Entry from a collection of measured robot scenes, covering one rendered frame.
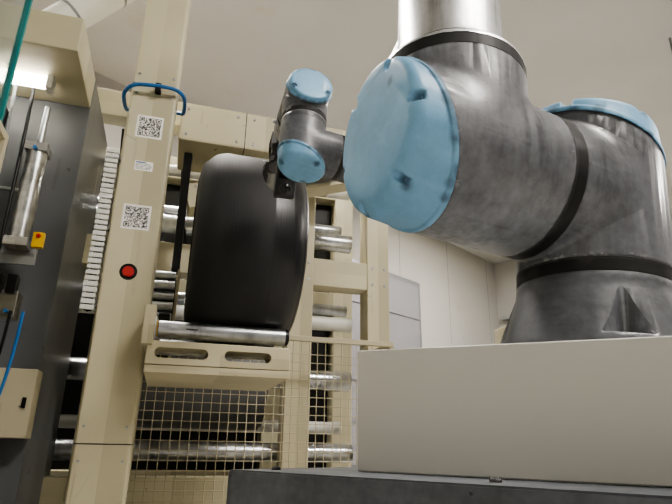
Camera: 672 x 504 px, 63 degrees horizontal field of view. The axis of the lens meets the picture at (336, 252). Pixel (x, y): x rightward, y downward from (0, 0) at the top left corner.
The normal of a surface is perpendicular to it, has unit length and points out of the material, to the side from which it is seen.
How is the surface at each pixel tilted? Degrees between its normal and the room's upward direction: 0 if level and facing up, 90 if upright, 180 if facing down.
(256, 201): 81
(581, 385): 90
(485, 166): 121
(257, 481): 90
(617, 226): 90
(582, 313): 68
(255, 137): 90
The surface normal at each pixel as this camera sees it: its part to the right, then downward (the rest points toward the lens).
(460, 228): -0.01, 0.87
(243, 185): 0.27, -0.60
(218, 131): 0.29, -0.32
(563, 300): -0.56, -0.61
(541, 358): -0.69, -0.26
